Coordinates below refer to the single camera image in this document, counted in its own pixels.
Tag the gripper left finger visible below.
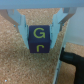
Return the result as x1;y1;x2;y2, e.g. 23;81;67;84
0;8;30;50

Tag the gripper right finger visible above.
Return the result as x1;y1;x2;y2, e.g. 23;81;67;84
49;7;78;45

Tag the purple block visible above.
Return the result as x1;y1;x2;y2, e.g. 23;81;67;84
27;22;55;55

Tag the white cabinet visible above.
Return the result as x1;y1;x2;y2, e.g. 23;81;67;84
0;0;84;11

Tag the black door handle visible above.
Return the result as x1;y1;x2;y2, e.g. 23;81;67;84
59;47;84;68

